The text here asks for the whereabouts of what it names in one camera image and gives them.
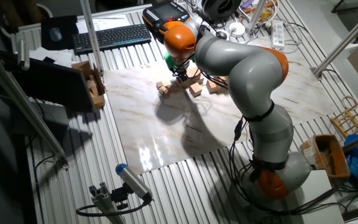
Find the yellow packet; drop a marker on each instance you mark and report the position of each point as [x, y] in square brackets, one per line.
[265, 15]

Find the wooden stick rack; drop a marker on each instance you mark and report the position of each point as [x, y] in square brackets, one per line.
[340, 124]

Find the large wooden cube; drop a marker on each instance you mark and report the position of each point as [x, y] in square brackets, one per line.
[212, 87]
[223, 79]

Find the black monitor screen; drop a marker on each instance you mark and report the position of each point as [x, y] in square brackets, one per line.
[54, 84]

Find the silver orange robot arm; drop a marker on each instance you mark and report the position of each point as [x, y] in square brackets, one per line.
[253, 71]

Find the grey camera blue cap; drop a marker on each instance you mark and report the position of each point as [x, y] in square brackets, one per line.
[132, 180]

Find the grey depth camera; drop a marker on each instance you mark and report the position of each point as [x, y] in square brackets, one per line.
[23, 54]

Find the black round spool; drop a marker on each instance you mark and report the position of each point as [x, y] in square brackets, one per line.
[221, 9]

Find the green wrist mount flange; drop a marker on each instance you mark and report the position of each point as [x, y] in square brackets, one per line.
[168, 60]

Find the small wooden cube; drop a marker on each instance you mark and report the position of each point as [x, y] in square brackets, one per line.
[167, 94]
[170, 88]
[162, 90]
[165, 83]
[159, 84]

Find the short aluminium profile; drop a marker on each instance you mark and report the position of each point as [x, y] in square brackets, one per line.
[106, 205]

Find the purple object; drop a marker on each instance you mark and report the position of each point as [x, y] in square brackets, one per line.
[246, 4]

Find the orange brown tray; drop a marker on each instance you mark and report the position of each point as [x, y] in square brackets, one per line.
[337, 161]

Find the white power adapter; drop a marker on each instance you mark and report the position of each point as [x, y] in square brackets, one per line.
[237, 29]

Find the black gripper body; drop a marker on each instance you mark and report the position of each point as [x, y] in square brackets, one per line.
[180, 70]

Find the wooden block in box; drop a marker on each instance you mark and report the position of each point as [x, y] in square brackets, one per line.
[91, 84]
[94, 91]

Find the aluminium frame post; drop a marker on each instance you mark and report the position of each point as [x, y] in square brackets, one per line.
[346, 37]
[256, 14]
[91, 34]

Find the grey computer mouse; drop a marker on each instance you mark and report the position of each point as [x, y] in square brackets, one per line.
[55, 34]

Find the orange black teach pendant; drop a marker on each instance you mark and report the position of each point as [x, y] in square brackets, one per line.
[160, 12]

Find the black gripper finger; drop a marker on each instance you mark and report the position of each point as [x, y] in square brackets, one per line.
[178, 77]
[184, 78]

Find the wooden stick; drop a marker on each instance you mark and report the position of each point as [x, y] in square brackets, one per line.
[269, 4]

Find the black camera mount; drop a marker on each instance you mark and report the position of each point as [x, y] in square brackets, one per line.
[120, 196]

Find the black computer keyboard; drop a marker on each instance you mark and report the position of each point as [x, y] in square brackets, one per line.
[110, 39]

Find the white power strip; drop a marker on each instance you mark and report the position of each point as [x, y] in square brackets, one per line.
[277, 32]

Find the black mouse pad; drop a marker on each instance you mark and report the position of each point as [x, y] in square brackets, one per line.
[68, 31]

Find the black chair base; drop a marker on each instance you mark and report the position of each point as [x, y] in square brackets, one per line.
[337, 7]

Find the brown cardboard box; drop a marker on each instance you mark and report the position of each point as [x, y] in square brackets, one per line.
[99, 101]

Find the white paper sheet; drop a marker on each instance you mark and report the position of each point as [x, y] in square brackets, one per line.
[51, 55]
[113, 22]

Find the marble pattern mat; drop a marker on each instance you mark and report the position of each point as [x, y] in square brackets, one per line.
[166, 130]

